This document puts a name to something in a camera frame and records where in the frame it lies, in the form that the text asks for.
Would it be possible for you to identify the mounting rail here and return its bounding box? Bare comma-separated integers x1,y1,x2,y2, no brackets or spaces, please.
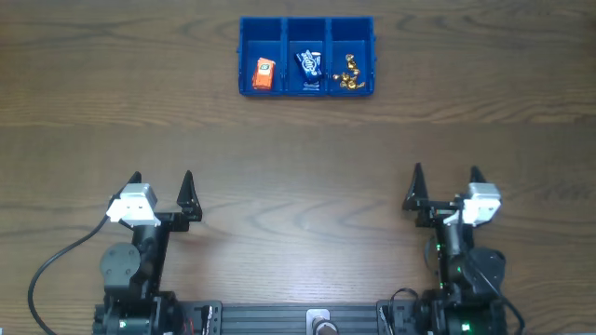
92,301,508,335

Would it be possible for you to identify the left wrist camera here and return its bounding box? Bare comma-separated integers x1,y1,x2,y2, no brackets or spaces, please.
105,182,162,228

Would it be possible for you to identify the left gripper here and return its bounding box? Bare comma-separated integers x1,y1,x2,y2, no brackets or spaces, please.
119,169,204,233

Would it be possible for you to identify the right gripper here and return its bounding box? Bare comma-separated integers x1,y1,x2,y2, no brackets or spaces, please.
402,162,487,228

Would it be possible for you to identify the blue tray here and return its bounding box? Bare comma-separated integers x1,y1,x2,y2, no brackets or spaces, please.
237,15,377,98

